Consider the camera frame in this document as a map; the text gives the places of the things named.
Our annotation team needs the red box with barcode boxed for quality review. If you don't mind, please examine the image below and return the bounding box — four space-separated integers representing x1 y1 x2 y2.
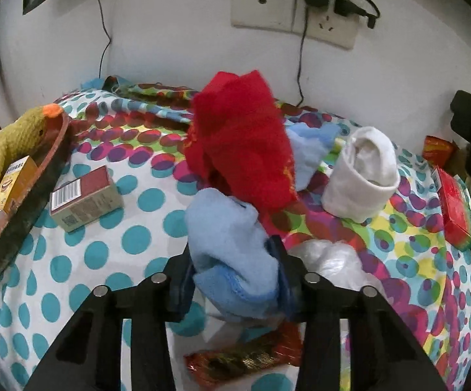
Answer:
50 166 123 233

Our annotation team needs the orange snack packet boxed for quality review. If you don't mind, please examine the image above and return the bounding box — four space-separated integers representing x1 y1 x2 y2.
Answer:
423 135 456 167

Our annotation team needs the red brown round tray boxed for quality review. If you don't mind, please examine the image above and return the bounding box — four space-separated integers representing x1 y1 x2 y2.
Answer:
0 110 73 286

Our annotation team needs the red green box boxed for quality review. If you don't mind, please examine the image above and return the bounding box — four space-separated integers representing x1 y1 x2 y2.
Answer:
437 167 471 251

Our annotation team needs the white rolled sock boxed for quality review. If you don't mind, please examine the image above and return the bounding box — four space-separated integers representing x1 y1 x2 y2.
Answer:
321 127 400 224

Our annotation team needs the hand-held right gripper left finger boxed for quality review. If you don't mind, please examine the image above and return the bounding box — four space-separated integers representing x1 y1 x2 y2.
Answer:
23 248 197 391

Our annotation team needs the yellow green plush duck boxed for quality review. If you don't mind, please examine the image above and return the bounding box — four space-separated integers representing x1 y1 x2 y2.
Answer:
0 104 64 198

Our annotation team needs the black charger cable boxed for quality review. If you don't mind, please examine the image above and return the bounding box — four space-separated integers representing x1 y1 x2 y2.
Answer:
296 6 307 109

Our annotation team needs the black plug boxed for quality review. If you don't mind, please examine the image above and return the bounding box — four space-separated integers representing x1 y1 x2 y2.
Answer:
333 0 380 29

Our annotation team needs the white wall socket plate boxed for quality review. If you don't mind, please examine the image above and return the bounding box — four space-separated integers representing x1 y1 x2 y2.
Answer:
230 0 301 33

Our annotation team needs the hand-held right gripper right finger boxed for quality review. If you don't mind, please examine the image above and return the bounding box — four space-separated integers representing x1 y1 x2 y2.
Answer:
266 234 450 391

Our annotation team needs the light blue sock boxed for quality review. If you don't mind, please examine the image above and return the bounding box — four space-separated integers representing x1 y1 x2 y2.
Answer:
184 187 281 322
286 124 342 192

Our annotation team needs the small yellow box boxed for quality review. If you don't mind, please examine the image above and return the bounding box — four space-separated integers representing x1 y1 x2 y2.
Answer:
0 155 38 224

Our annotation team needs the thin black cable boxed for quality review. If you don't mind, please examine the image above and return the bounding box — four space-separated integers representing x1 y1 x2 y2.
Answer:
96 0 114 84

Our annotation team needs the red gold snack wrapper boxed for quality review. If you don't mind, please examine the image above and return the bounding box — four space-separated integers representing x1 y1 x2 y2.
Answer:
184 326 303 387

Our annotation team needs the clear plastic bag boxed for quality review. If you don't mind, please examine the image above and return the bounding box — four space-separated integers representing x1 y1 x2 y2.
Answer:
290 239 383 294

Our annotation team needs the red sock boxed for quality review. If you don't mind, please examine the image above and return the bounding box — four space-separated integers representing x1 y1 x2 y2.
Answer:
183 70 299 212

